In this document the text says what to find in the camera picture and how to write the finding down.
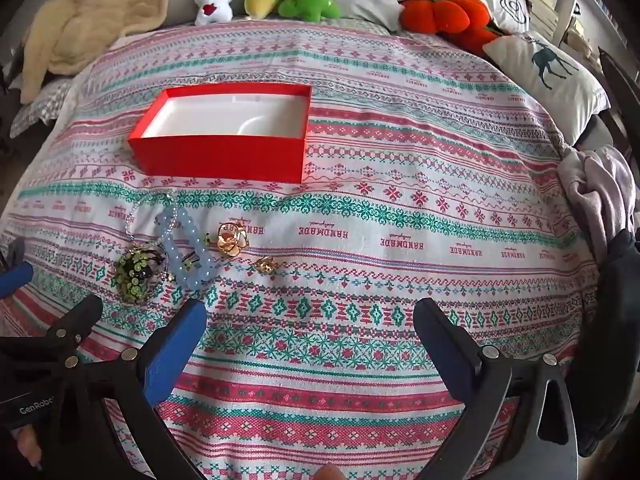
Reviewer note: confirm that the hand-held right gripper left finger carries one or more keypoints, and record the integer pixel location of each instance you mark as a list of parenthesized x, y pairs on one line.
[(175, 347)]

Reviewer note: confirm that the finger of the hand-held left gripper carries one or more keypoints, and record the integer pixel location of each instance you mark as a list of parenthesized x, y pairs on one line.
[(75, 322), (15, 280)]

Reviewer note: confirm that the white deer pillow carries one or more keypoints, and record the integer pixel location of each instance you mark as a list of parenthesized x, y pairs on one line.
[(525, 80)]

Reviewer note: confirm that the person's right hand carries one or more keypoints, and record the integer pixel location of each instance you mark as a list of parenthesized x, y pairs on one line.
[(330, 472)]

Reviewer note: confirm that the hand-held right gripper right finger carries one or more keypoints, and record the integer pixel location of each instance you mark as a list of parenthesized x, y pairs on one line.
[(447, 347)]

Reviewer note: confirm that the white furniture frame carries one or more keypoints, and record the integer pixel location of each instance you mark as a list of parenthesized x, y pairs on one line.
[(567, 5)]

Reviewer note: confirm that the orange pumpkin plush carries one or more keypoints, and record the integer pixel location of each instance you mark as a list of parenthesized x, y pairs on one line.
[(440, 15)]

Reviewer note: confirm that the printed blanket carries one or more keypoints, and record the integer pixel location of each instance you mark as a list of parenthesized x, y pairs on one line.
[(380, 260)]

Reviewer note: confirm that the grey checked sheet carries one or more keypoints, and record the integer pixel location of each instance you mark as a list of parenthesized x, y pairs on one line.
[(42, 105)]

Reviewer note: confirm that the person's left hand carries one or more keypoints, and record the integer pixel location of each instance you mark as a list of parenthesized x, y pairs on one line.
[(30, 447)]

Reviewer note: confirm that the lilac cloth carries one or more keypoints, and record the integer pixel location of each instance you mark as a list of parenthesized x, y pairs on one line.
[(595, 185)]

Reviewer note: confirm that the red cardboard box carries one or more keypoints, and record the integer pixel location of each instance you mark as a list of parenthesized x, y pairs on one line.
[(215, 160)]

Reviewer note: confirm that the dark wooden chair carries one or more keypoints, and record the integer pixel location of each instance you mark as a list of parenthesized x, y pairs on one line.
[(620, 80)]

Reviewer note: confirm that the beige fleece blanket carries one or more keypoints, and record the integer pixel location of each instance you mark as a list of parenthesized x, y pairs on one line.
[(95, 20)]

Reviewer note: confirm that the black garment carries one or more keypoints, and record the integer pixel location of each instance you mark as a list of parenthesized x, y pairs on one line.
[(615, 310)]

